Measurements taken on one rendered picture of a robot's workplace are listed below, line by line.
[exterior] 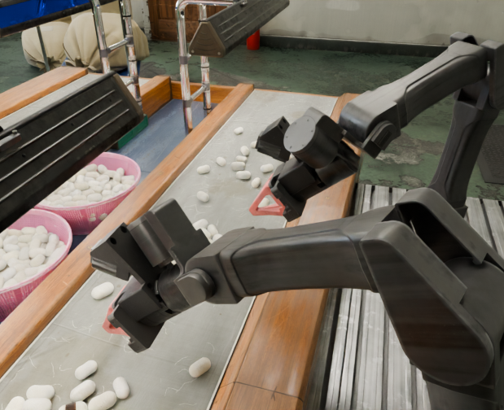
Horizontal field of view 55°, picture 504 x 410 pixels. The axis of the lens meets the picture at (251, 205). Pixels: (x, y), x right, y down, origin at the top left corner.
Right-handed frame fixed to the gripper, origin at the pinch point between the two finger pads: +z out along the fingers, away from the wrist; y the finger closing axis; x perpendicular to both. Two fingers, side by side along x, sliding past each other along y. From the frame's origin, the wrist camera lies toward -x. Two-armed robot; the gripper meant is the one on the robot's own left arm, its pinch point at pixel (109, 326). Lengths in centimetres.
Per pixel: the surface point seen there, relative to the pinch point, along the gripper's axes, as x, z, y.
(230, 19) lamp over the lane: -24, -17, -65
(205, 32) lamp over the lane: -24, -16, -53
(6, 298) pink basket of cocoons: -11.1, 22.4, -5.9
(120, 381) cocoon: 5.9, 0.3, 4.9
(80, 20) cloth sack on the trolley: -112, 161, -285
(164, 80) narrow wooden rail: -28, 37, -116
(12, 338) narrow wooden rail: -7.0, 14.0, 2.8
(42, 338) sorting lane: -3.6, 13.8, -0.1
